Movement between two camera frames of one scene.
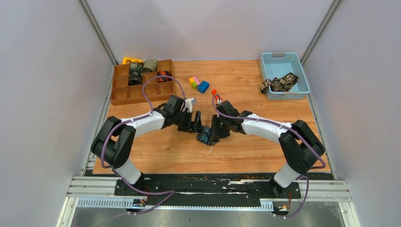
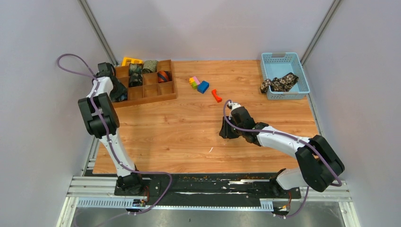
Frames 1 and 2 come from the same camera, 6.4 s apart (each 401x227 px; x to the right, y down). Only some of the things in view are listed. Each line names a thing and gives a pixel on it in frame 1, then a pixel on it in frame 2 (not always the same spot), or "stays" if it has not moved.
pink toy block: (196, 80) stays
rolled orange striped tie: (163, 73) stays
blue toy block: (203, 87) stays
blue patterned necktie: (206, 137) -> (122, 97)
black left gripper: (198, 127) -> (122, 90)
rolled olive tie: (150, 65) stays
